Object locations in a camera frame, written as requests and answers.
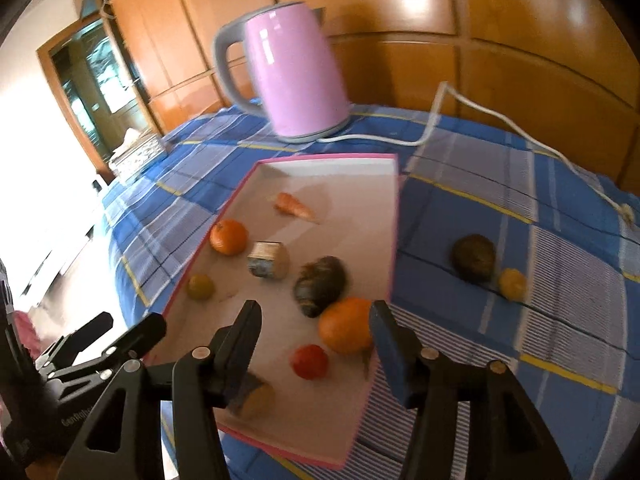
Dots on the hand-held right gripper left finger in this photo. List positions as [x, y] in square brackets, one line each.
[239, 382]

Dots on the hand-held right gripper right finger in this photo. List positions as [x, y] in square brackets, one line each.
[395, 362]

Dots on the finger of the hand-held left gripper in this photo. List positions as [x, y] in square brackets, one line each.
[85, 332]
[142, 332]

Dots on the beige potato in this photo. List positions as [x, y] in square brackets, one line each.
[260, 401]

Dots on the red tomato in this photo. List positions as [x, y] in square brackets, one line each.
[310, 361]

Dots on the cut beige root piece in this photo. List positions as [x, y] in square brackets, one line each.
[268, 260]

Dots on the pink shallow tray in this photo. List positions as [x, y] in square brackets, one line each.
[340, 195]

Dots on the orange carrot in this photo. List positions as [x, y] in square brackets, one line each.
[292, 205]

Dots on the large orange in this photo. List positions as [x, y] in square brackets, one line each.
[346, 326]

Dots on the pink cloth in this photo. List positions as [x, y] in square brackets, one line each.
[23, 332]

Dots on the small yellow-green fruit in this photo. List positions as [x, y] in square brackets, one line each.
[201, 287]

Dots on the small mandarin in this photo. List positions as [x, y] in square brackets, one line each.
[228, 236]

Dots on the dark avocado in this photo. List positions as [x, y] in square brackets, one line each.
[474, 258]

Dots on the yellow lemon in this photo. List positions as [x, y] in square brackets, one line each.
[512, 285]

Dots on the patterned tissue box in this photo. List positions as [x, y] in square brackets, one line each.
[140, 154]

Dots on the blue plaid blanket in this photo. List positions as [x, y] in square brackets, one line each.
[550, 270]

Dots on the grey kettle base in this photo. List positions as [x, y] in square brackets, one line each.
[320, 136]

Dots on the wooden glass door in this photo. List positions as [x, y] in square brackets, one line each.
[85, 75]

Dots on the pink electric kettle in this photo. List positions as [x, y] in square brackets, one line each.
[295, 70]

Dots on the wooden wardrobe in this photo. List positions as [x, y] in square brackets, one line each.
[400, 10]

